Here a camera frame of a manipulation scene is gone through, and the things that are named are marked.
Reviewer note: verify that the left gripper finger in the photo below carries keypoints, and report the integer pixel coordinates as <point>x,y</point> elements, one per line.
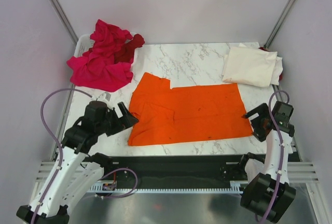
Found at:
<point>115,127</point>
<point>127,119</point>

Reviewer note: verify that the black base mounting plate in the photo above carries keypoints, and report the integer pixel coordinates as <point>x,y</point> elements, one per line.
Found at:
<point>213,171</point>

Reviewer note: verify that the orange t shirt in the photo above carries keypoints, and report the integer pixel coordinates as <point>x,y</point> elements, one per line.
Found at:
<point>187,114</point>

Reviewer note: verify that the pink red t shirt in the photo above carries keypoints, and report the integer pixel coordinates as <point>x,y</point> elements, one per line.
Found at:
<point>102,66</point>

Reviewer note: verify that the folded white t shirt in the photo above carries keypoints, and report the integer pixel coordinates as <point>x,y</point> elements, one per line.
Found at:
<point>277,71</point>

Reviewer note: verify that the aluminium frame post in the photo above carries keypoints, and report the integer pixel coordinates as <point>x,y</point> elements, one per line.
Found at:
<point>64,19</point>
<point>280,21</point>

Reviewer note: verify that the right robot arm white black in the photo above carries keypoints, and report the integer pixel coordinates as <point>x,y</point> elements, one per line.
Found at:
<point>268,194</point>

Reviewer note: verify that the left aluminium frame post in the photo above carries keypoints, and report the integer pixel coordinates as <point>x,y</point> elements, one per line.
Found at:
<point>64,19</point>

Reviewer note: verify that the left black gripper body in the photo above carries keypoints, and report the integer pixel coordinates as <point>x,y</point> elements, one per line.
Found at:
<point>111,116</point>

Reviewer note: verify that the aluminium cross extrusion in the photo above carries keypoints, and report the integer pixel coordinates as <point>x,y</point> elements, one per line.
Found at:
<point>298,172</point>

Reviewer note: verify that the right aluminium frame post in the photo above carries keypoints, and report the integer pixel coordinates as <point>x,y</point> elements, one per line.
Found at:
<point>280,21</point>

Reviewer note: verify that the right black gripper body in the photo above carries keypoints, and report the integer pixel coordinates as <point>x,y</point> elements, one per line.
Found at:
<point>256,126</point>

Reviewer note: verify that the folded cream t shirt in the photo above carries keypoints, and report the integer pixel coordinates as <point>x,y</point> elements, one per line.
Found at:
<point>249,66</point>

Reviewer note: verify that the left aluminium side rail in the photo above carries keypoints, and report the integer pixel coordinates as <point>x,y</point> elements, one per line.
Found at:
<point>60,131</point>

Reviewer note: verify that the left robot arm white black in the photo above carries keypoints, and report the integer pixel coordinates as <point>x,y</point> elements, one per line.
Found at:
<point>75,171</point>

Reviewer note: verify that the white slotted cable duct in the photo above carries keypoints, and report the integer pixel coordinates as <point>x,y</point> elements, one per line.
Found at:
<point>235,187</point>

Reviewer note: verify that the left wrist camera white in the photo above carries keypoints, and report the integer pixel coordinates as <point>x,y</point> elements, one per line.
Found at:
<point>104,97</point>

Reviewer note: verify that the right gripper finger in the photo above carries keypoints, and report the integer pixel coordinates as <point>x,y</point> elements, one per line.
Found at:
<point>260,134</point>
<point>262,110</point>

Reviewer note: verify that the dark red t shirt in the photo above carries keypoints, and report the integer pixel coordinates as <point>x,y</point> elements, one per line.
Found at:
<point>126,53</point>

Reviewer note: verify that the white laundry basket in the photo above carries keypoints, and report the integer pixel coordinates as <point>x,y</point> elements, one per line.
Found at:
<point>84,43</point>

